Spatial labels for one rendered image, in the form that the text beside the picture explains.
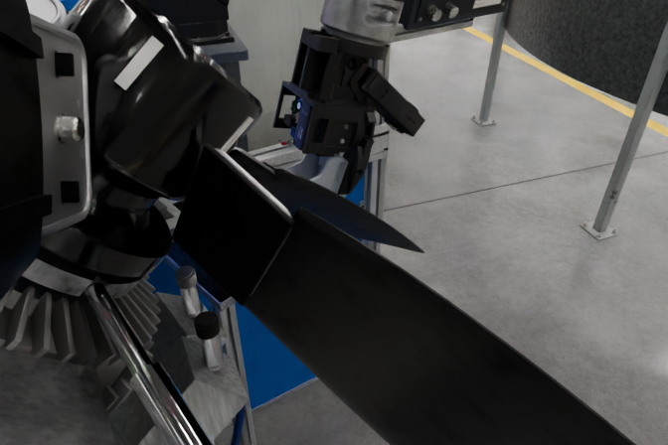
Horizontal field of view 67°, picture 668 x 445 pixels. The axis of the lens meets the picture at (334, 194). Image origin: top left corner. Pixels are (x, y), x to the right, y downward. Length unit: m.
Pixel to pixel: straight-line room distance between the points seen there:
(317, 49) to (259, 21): 1.99
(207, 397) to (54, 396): 0.18
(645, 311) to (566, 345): 0.36
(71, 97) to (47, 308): 0.11
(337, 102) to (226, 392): 0.28
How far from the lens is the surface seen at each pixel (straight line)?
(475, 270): 2.02
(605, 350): 1.91
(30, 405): 0.28
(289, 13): 2.53
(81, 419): 0.29
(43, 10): 0.36
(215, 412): 0.47
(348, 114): 0.51
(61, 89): 0.26
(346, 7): 0.50
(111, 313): 0.30
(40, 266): 0.30
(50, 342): 0.32
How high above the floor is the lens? 1.33
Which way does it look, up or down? 34 degrees down
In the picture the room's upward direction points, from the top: straight up
